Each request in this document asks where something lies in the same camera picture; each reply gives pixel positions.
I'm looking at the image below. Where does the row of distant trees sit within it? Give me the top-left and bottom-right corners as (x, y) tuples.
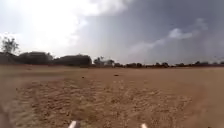
(92, 55), (224, 69)

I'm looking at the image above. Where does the brown dirt field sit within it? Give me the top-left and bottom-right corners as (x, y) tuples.
(0, 63), (224, 128)

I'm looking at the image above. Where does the tree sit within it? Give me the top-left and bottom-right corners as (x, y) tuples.
(0, 36), (20, 55)

